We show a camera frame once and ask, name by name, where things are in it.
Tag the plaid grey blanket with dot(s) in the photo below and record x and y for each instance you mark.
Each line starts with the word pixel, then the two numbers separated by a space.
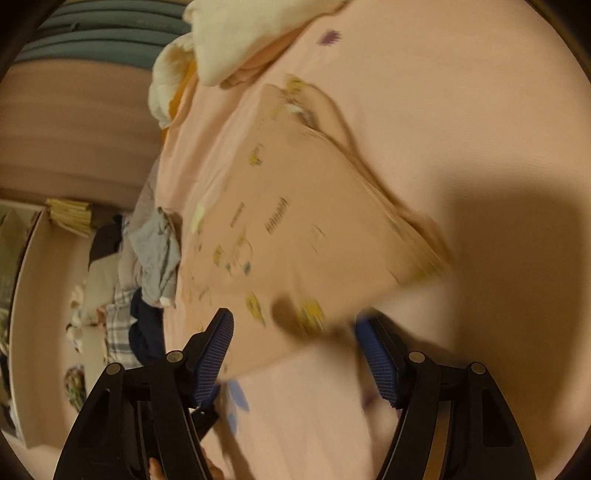
pixel 117 323

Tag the peach duck print shirt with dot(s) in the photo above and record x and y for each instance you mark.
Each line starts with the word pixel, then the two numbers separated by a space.
pixel 300 230

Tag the white folded cloth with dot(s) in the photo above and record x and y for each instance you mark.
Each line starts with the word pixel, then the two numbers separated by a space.
pixel 231 37

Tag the pink animal print blanket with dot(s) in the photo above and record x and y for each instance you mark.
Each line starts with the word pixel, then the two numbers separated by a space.
pixel 461 115

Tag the blue curtain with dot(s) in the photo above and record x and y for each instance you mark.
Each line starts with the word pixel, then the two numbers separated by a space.
pixel 92 41

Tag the dark navy cloth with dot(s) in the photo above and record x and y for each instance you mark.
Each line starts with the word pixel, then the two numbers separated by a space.
pixel 147 332

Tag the multicolour knitted cloth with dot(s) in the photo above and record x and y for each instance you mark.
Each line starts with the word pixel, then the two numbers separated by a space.
pixel 76 387

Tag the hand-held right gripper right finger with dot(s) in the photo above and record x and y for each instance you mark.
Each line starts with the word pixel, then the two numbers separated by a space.
pixel 378 364

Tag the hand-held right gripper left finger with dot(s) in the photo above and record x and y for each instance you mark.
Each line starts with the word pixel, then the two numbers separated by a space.
pixel 214 350

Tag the brown knitted cloth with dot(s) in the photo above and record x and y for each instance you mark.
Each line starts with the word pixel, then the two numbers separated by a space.
pixel 104 240

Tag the yellow pleated curtain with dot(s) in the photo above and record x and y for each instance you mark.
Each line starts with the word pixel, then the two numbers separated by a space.
pixel 69 214

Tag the pink curtain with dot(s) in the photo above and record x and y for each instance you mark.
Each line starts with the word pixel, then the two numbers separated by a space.
pixel 69 138

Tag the white goose plush toy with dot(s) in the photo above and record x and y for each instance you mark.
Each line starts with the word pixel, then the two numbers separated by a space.
pixel 164 78

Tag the light blue clothes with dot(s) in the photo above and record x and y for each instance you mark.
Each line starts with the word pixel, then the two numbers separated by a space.
pixel 154 258

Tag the white wall shelf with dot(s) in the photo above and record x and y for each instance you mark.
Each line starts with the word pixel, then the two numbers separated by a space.
pixel 11 258

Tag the beige headboard cushion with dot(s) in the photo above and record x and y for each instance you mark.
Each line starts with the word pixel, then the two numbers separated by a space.
pixel 101 277

